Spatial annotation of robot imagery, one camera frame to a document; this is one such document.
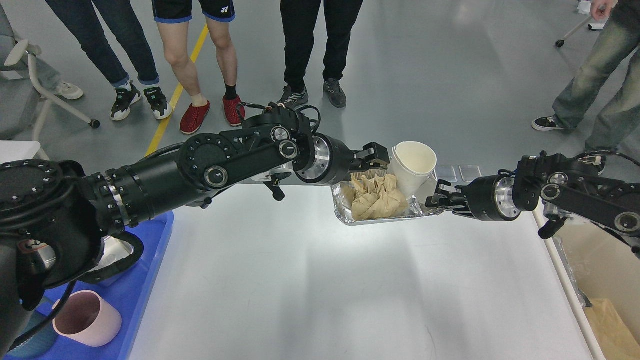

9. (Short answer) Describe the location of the clear floor plate right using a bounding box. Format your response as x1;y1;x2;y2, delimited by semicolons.
458;165;483;183

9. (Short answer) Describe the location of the aluminium foil tray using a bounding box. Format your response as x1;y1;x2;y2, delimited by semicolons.
331;181;445;226

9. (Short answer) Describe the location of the clear floor plate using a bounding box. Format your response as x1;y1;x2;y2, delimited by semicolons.
458;165;483;183
434;165;458;183

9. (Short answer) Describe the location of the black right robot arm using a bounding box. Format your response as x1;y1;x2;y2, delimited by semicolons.
424;151;640;256

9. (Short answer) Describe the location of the brown paper in bin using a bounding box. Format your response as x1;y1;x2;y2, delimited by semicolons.
584;298;640;360

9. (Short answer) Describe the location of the white paper cup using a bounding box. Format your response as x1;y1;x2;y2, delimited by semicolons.
390;141;438;201

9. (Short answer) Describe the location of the beige plastic bin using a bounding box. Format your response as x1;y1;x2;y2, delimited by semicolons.
544;219;640;360

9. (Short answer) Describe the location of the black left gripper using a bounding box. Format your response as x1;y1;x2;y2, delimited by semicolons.
295;133;390;186

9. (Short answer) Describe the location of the clear floor plate left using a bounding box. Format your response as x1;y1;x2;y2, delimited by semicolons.
434;165;458;183

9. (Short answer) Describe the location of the brown paper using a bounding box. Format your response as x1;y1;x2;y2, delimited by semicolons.
584;298;640;360
350;174;409;221

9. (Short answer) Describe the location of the white side table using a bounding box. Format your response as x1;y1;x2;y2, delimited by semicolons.
0;140;50;164

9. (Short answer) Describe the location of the blue HOME mug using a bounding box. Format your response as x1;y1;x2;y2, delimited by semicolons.
12;311;58;359

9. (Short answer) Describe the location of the stainless steel rectangular container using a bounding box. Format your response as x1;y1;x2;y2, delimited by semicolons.
93;236;136;288

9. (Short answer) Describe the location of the person in blue shirt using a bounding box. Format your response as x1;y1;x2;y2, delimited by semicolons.
151;0;247;136

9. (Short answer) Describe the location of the pink mug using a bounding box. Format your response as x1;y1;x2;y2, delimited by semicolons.
52;290;122;347

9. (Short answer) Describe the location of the person in black trousers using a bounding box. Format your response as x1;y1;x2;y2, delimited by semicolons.
276;0;364;110

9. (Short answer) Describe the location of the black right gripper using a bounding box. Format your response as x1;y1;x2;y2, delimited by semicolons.
425;175;521;222

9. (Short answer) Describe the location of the white rolling chair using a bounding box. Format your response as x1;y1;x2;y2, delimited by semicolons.
554;0;606;49

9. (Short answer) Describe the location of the person in dark jeans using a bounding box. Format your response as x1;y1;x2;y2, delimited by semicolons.
46;0;173;122

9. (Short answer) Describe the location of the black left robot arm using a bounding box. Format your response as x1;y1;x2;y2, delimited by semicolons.
0;103;390;355

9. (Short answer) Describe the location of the person in grey jeans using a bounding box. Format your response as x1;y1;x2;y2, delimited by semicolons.
531;0;640;151

